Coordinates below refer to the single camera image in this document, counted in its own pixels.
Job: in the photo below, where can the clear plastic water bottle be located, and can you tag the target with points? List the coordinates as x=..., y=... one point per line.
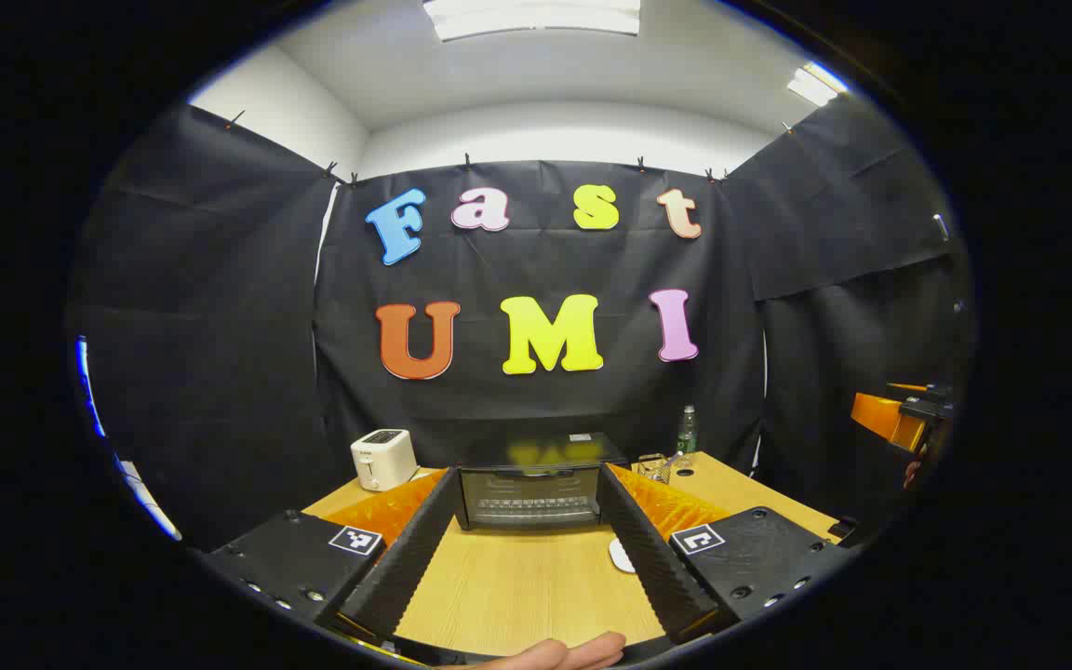
x=687, y=437

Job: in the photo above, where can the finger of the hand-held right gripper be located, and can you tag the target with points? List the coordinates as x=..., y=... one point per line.
x=880, y=414

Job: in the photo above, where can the large ceiling light panel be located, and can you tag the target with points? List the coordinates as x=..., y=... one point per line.
x=536, y=17

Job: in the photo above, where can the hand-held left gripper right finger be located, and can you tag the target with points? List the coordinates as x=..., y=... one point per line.
x=648, y=558

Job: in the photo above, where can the small ceiling light panel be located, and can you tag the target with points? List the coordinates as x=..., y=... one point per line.
x=815, y=86

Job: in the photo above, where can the white spoon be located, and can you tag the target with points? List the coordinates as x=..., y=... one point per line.
x=673, y=458

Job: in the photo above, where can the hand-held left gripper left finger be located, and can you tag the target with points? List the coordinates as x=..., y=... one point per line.
x=415, y=558

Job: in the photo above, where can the black electric oven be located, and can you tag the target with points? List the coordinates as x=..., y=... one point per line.
x=531, y=484

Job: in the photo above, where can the white toaster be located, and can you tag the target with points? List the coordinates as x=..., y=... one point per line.
x=383, y=461

